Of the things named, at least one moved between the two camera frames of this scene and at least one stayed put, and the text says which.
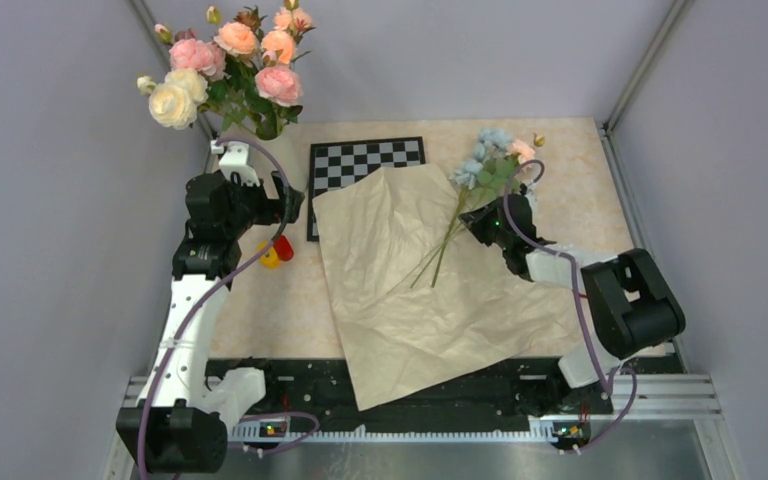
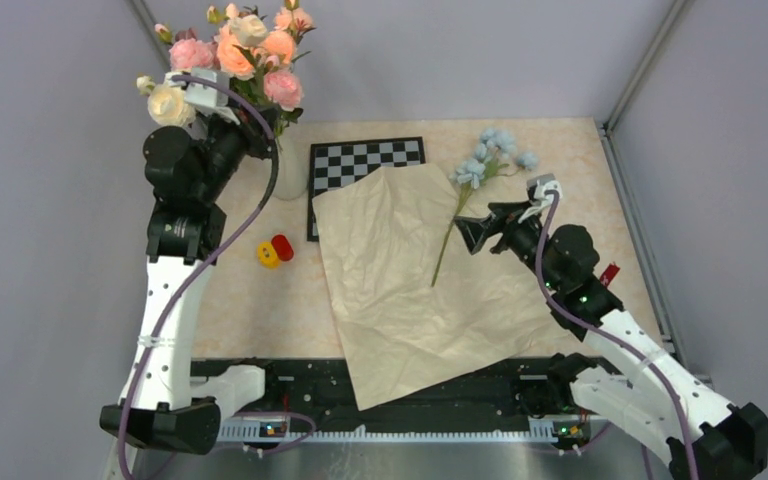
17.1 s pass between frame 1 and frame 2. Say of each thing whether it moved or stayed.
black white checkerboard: stayed
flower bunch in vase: stayed
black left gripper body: moved
